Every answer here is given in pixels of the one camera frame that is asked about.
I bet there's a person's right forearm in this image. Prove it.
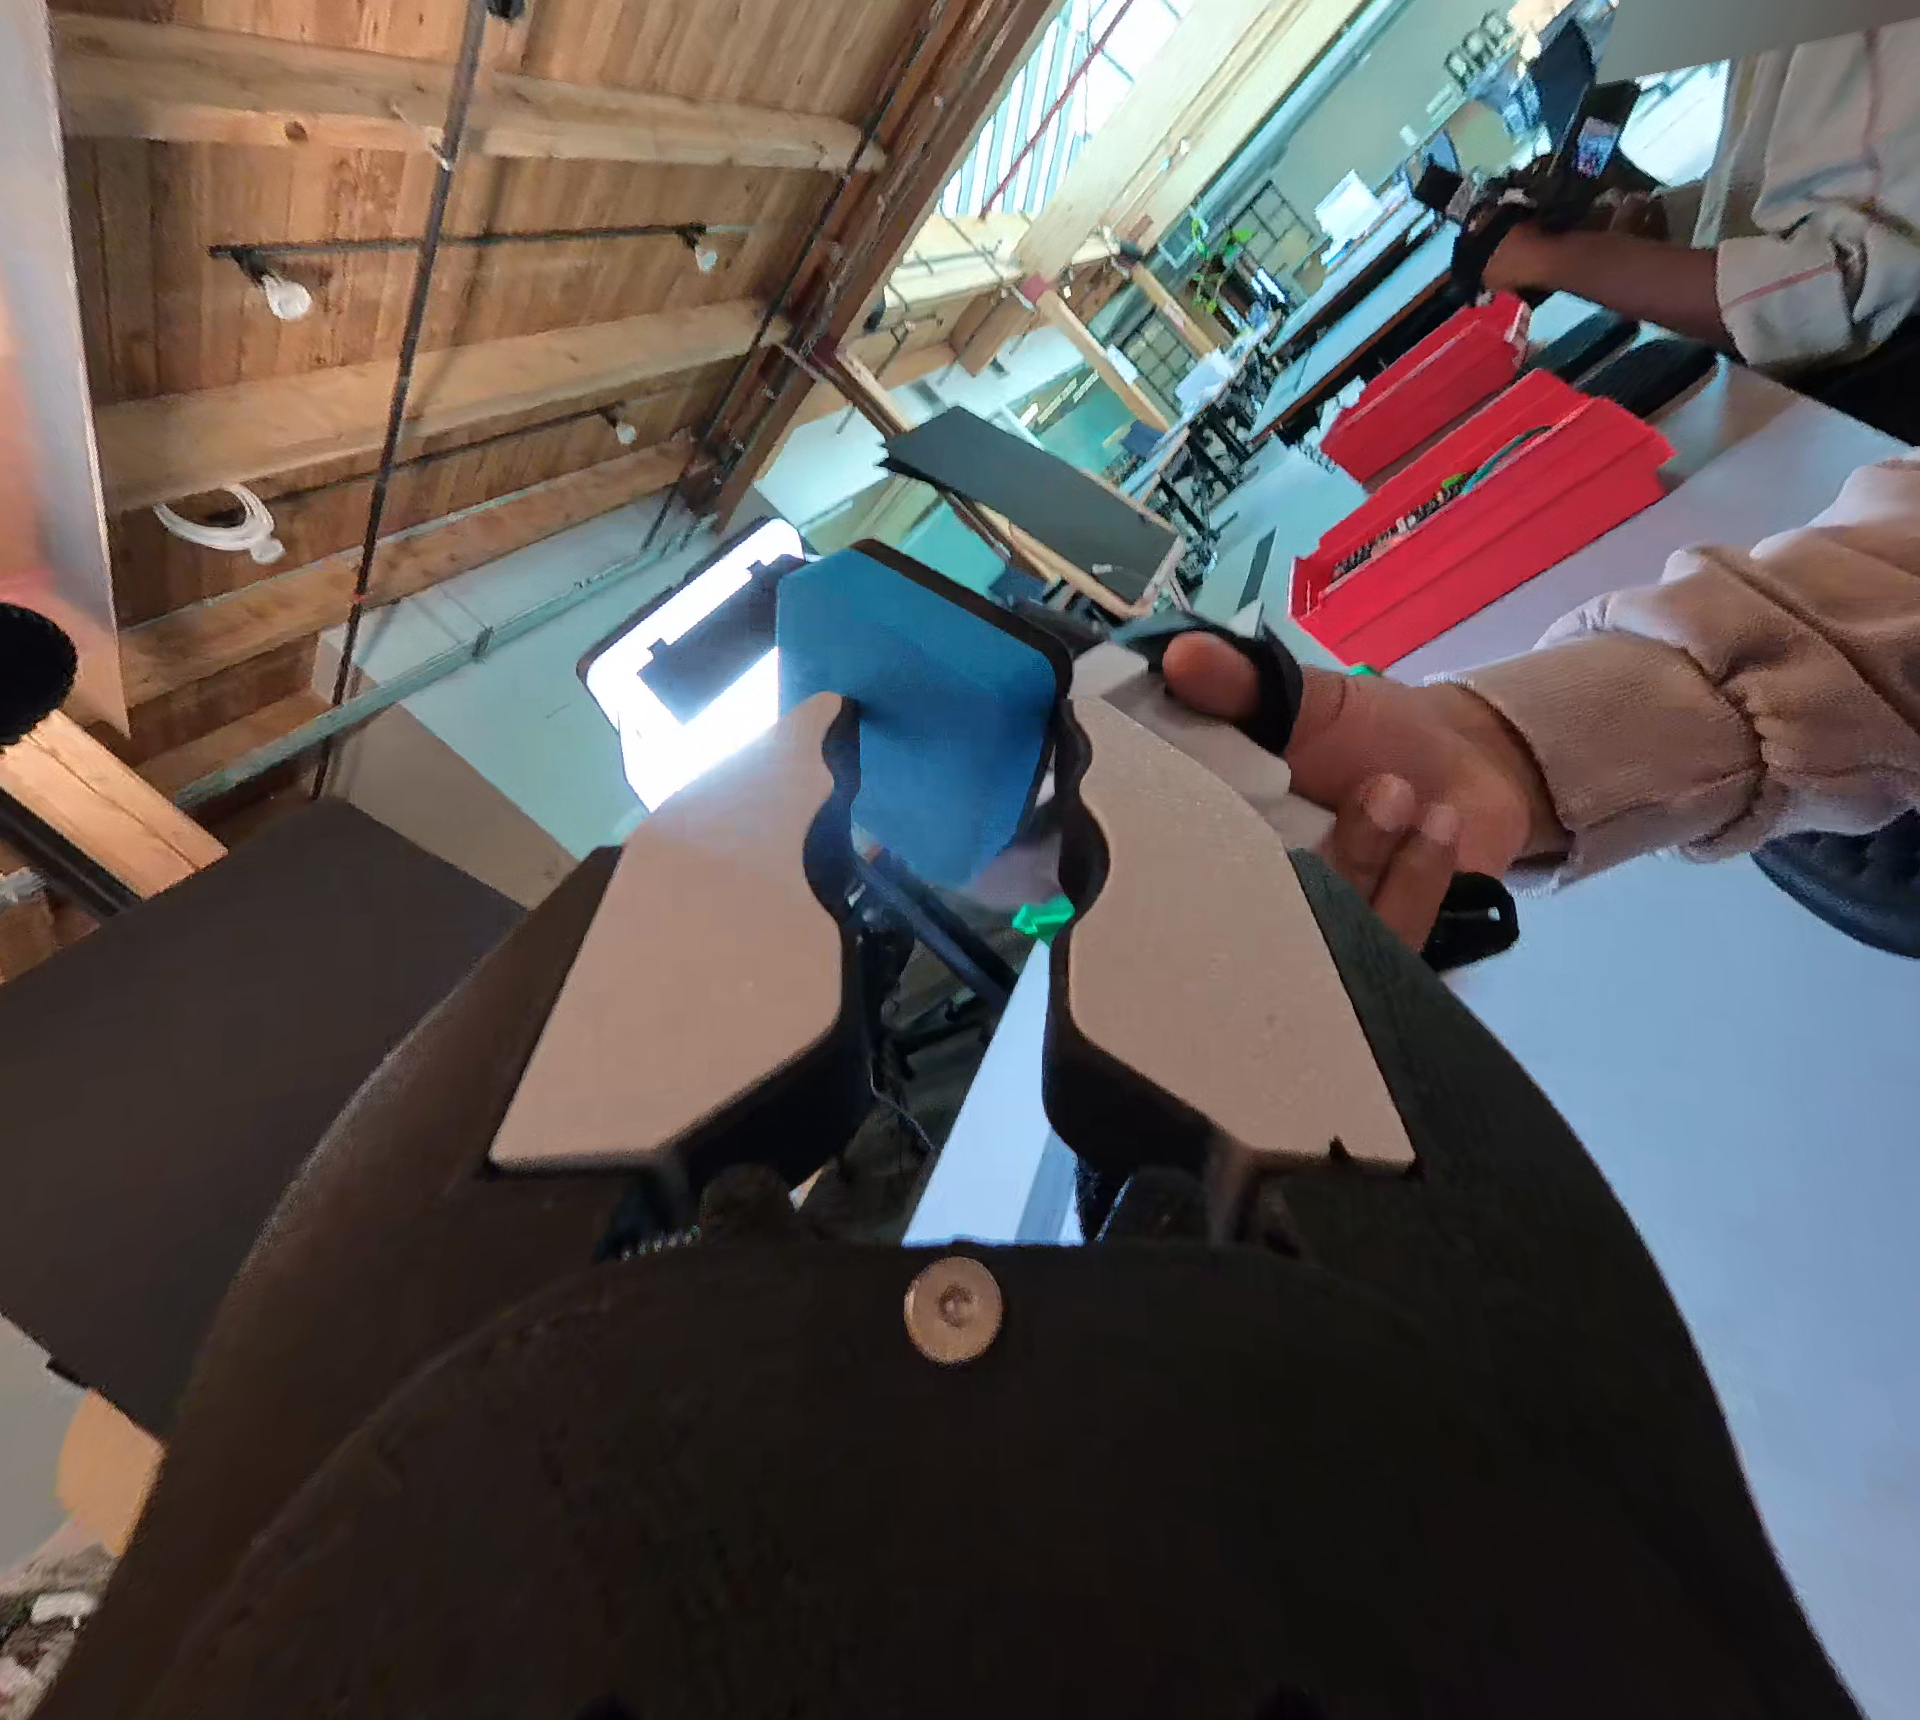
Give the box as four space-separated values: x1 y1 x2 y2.
1462 461 1920 887

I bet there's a black round knob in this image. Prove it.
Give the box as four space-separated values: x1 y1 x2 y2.
0 603 80 751

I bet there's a white cable coil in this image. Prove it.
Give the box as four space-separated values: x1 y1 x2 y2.
154 487 283 569

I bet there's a black light stand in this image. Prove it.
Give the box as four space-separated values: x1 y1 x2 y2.
862 851 1029 1002

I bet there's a long dark work table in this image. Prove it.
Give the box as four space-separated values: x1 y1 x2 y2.
1252 204 1479 441

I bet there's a blue black foam block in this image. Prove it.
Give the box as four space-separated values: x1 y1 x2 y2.
773 544 1075 890

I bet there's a red plastic bin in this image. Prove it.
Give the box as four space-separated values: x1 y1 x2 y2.
1285 370 1677 676
1320 295 1535 485

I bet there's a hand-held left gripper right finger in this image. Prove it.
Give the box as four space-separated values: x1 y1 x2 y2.
1041 695 1422 1216

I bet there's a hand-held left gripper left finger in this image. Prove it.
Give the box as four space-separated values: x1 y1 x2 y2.
487 695 879 1200

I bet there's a studio light panel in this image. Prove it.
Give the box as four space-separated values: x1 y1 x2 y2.
576 516 820 810

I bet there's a person's right hand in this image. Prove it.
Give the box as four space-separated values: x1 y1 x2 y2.
1162 633 1571 952

